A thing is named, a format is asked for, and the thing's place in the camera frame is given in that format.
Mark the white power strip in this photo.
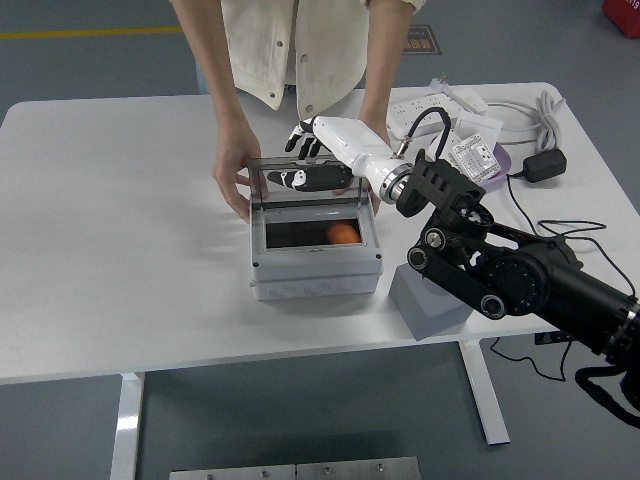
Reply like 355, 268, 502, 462
385, 92, 464, 140

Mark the black power strip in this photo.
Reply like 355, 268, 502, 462
534, 330, 576, 346

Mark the white flat card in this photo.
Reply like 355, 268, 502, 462
427, 127, 464, 164

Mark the grey plastic junction box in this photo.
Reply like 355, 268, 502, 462
248, 202, 384, 301

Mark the person's left hand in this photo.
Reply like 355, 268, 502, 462
357, 117, 394, 217

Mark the black power adapter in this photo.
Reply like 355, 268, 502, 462
522, 148, 568, 184

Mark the person's right hand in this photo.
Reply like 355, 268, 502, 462
212, 130, 266, 224

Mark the grey foam holder block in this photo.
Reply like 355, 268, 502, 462
388, 262, 474, 342

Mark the smoky transparent box lid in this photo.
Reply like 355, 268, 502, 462
247, 154, 374, 211

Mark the black robot hand cable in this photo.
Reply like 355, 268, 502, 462
394, 108, 454, 157

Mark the small white rectangular box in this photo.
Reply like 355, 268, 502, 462
452, 88, 489, 115

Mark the grey metal plate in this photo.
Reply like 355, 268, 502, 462
295, 456, 421, 480
169, 465, 298, 480

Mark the white square frame card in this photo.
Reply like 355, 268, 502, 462
453, 110, 503, 146

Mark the white grey coiled cord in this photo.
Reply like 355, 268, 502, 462
482, 89, 566, 154

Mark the orange cylindrical battery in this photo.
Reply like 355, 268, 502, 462
327, 223, 361, 245

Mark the red object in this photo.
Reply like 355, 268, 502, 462
601, 0, 640, 40

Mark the person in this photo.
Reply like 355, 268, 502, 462
169, 0, 426, 116

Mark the white wall socket panel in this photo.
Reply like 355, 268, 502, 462
450, 133, 503, 184

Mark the black gold floor sign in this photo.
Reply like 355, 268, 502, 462
399, 24, 444, 56

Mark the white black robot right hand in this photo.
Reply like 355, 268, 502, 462
266, 114, 401, 195

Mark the white power plug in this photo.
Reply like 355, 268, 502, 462
428, 69, 459, 100

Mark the white table leg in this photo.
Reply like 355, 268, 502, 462
459, 339, 511, 446
108, 372, 146, 480

